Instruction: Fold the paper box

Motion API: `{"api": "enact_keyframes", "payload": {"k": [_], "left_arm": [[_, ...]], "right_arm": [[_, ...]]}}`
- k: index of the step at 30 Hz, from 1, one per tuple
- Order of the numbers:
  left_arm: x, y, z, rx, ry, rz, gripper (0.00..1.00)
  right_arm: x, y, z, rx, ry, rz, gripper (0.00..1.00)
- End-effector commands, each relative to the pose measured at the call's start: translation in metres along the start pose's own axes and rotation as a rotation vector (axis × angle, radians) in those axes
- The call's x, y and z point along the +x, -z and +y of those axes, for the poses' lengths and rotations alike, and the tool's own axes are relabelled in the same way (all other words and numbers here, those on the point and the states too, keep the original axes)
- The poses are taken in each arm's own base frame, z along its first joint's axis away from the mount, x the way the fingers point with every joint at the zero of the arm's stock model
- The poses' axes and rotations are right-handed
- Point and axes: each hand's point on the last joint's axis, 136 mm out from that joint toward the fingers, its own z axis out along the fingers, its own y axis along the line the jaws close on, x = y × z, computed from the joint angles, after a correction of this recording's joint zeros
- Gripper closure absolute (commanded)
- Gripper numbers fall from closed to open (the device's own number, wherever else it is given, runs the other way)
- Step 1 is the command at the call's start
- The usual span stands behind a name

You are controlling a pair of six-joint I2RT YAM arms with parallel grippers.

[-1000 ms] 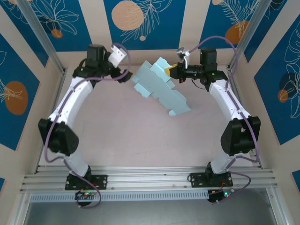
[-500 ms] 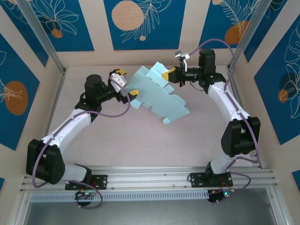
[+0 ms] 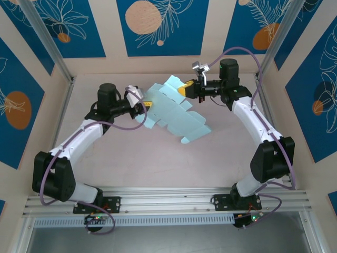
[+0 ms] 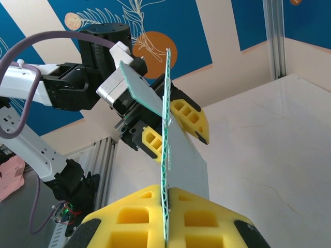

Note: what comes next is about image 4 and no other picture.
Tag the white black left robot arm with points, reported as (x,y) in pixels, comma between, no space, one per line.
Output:
(33,152)

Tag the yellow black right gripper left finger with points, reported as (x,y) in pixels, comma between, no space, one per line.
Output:
(129,219)

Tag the pink cloth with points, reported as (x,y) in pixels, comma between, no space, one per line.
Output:
(10,178)

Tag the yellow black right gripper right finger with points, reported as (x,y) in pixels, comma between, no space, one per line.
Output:
(207,222)

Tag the grey metal panel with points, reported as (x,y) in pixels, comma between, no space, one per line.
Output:
(15,222)

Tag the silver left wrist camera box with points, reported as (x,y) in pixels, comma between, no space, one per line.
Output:
(111,89)

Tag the small controller circuit board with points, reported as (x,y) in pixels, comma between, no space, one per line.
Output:
(64,213)

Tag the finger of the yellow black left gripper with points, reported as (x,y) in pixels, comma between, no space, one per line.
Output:
(191,116)
(152,144)

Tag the aluminium frame post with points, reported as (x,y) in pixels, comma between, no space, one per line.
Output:
(275,38)

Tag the long aluminium mounting rail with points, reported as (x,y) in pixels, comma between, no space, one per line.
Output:
(103,160)

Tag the light teal paper box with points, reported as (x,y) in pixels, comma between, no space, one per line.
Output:
(186,160)

